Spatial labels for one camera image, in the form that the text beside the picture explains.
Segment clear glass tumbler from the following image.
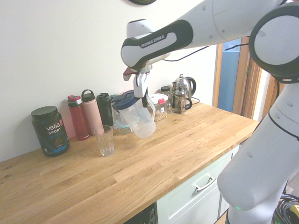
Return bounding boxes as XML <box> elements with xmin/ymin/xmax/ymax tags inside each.
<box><xmin>93</xmin><ymin>125</ymin><xmax>116</xmax><ymax>157</ymax></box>

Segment wooden door frame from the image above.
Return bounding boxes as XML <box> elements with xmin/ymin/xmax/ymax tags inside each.
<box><xmin>215</xmin><ymin>36</ymin><xmax>285</xmax><ymax>122</ymax></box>

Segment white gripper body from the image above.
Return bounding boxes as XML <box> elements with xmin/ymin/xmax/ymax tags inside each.
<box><xmin>133</xmin><ymin>71</ymin><xmax>150</xmax><ymax>98</ymax></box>

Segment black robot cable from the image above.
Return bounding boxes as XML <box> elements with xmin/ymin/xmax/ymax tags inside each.
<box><xmin>163</xmin><ymin>37</ymin><xmax>251</xmax><ymax>63</ymax></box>

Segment pink water bottle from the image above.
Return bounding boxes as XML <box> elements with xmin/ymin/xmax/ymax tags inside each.
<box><xmin>81</xmin><ymin>89</ymin><xmax>105</xmax><ymax>136</ymax></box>

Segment black built-in appliance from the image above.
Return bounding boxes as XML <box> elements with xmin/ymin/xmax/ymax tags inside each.
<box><xmin>121</xmin><ymin>202</ymin><xmax>158</xmax><ymax>224</ymax></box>

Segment glass French press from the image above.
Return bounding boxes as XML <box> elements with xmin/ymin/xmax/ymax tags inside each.
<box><xmin>172</xmin><ymin>81</ymin><xmax>193</xmax><ymax>115</ymax></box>

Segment maroon wrist camera mount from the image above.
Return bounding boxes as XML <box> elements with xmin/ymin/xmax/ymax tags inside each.
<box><xmin>123</xmin><ymin>67</ymin><xmax>138</xmax><ymax>82</ymax></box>

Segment dark round wall object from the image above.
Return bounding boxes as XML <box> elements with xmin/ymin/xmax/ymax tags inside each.
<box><xmin>127</xmin><ymin>0</ymin><xmax>157</xmax><ymax>6</ymax></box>

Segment yellow box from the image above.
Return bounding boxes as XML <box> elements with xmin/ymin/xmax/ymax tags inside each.
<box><xmin>288</xmin><ymin>204</ymin><xmax>299</xmax><ymax>224</ymax></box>

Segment black shaker bottle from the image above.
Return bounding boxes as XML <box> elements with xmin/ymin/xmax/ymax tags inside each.
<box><xmin>96</xmin><ymin>92</ymin><xmax>114</xmax><ymax>128</ymax></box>

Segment clear glass measuring jug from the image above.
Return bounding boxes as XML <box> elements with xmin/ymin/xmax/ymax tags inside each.
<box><xmin>112</xmin><ymin>108</ymin><xmax>134</xmax><ymax>135</ymax></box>

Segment pale green cabinet drawer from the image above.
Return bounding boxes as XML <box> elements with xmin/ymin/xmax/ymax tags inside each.
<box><xmin>156</xmin><ymin>144</ymin><xmax>241</xmax><ymax>224</ymax></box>

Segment red water bottle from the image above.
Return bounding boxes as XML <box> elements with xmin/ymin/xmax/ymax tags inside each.
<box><xmin>67</xmin><ymin>94</ymin><xmax>91</xmax><ymax>141</ymax></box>

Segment silver drawer handle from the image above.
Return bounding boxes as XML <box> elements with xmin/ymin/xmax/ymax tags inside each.
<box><xmin>192</xmin><ymin>176</ymin><xmax>216</xmax><ymax>193</ymax></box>

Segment stainless steel electric kettle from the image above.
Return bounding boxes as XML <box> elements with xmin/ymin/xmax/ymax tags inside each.
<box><xmin>175</xmin><ymin>74</ymin><xmax>197</xmax><ymax>104</ymax></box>

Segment clear container with red clips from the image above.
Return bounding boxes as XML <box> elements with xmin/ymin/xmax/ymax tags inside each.
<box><xmin>149</xmin><ymin>93</ymin><xmax>169</xmax><ymax>123</ymax></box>

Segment coiled black cables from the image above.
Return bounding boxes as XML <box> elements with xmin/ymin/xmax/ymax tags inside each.
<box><xmin>273</xmin><ymin>193</ymin><xmax>299</xmax><ymax>224</ymax></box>

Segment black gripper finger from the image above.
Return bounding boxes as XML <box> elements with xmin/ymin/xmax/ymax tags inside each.
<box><xmin>141</xmin><ymin>92</ymin><xmax>150</xmax><ymax>109</ymax></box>

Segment glass jar with black lid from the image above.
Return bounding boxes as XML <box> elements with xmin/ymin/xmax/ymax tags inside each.
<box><xmin>160</xmin><ymin>86</ymin><xmax>175</xmax><ymax>114</ymax></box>

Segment black Vega protein tub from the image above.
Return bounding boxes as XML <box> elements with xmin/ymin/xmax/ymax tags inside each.
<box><xmin>31</xmin><ymin>106</ymin><xmax>71</xmax><ymax>157</ymax></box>

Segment clear pitcher with blue lid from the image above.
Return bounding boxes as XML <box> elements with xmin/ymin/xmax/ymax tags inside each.
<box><xmin>112</xmin><ymin>90</ymin><xmax>157</xmax><ymax>139</ymax></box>

